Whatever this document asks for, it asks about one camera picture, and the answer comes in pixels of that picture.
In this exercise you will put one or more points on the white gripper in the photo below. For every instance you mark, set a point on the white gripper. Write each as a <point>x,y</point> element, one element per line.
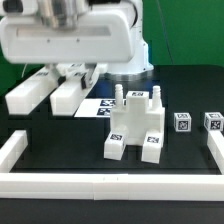
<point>103,35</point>

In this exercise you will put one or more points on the white chair back part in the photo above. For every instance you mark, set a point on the white chair back part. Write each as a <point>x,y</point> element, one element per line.
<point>64,99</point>

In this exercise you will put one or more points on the white chair seat part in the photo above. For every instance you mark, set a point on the white chair seat part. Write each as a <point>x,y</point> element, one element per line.
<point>138,115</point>

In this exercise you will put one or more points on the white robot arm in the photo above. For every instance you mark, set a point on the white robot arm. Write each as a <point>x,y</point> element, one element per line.
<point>64,14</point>

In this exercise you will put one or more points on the white bar part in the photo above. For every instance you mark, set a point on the white bar part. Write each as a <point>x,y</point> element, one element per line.
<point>11,151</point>

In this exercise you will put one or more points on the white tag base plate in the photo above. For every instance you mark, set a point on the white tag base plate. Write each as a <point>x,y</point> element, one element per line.
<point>98,107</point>

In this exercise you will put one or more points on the white front fence wall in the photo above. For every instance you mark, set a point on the white front fence wall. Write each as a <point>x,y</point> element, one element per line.
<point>112,186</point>

